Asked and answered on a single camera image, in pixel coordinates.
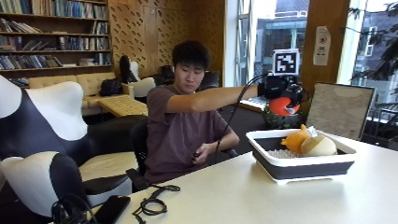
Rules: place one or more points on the small black device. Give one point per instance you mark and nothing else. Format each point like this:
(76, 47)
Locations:
(195, 155)

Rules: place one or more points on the red round toy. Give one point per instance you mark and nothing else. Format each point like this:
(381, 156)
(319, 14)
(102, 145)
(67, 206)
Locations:
(280, 106)

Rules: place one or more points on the dark speckled plant pot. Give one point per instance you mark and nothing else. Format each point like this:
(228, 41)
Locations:
(281, 121)

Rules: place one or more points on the person in maroon shirt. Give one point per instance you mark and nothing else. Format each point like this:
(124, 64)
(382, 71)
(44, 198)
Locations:
(179, 130)

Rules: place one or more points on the white marker cube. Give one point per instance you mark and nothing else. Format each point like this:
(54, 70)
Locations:
(287, 61)

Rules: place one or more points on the framed grey board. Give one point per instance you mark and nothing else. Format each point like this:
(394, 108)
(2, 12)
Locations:
(340, 109)

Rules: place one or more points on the orange toy fruit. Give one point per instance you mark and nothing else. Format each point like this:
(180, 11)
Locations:
(295, 140)

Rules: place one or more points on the black office chair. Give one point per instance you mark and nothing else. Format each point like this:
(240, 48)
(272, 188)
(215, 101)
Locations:
(139, 146)

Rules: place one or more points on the white paper sign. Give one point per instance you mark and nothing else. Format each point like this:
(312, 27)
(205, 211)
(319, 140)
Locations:
(321, 46)

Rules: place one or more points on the beige round toy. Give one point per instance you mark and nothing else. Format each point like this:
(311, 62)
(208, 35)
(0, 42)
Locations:
(319, 146)

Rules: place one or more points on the white spiky mat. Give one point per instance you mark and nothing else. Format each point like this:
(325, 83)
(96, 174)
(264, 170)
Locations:
(283, 153)

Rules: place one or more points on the dark lounge chair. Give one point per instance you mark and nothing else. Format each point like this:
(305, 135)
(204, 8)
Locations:
(209, 80)

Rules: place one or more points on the white and grey basin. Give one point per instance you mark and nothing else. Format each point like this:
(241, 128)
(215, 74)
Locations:
(303, 166)

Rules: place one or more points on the yellow tufted ottoman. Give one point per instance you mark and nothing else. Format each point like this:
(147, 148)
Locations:
(123, 106)

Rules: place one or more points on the green tree branches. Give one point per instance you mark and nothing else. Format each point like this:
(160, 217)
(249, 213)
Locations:
(384, 46)

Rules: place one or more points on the black phone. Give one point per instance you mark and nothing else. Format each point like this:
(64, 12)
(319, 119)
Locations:
(111, 210)

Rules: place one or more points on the slim black and white chair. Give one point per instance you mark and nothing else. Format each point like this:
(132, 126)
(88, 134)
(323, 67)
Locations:
(135, 77)

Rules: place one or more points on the black backpack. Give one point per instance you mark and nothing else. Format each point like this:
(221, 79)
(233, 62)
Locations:
(110, 87)

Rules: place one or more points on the yellow tufted sofa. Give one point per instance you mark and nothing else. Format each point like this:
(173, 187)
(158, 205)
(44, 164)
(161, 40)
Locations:
(90, 82)

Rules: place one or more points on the large black and white armchair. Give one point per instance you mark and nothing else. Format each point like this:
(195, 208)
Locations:
(46, 118)

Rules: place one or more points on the row of books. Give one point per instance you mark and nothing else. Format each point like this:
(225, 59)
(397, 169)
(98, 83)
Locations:
(24, 27)
(79, 43)
(28, 61)
(62, 7)

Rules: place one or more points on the wooden bookshelf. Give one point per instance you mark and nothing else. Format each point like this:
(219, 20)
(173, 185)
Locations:
(62, 35)

